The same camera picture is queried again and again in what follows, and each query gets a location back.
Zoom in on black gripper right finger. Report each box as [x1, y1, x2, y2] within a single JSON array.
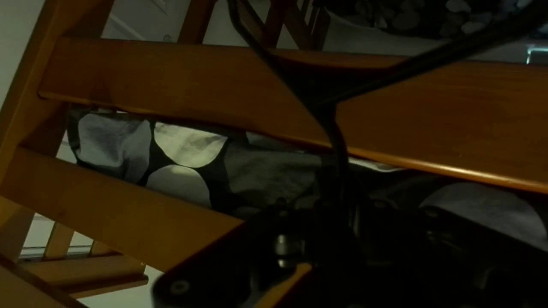
[[352, 190, 548, 308]]

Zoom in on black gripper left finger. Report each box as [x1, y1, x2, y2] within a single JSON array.
[[151, 207, 352, 308]]

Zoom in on grey polka dot bunk bedding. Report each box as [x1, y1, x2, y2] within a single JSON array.
[[66, 108, 548, 253]]

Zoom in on wooden bunk bed frame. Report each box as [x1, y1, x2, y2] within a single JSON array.
[[0, 0, 548, 308]]

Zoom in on dark pebble pattern blanket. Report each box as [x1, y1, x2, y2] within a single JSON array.
[[319, 0, 548, 43]]

